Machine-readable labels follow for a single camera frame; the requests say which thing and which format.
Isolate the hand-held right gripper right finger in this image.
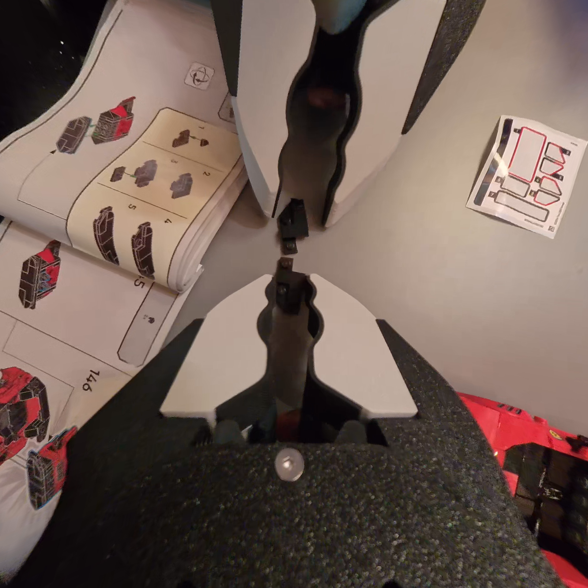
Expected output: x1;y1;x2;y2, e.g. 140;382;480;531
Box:
305;273;419;421

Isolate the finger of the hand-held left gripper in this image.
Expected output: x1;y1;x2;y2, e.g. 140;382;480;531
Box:
231;0;320;220
321;0;447;228

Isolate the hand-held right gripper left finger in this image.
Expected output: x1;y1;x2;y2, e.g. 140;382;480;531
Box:
159;274;277;422

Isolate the red lego car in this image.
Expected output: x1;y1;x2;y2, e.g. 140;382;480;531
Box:
457;393;588;588

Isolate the lego instruction booklet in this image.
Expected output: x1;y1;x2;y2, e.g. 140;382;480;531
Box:
0;0;251;552

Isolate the person's left hand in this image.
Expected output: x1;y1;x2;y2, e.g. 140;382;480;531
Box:
307;84;341;110

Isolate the white sticker sheet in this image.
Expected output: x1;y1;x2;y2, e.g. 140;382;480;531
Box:
465;115;588;239

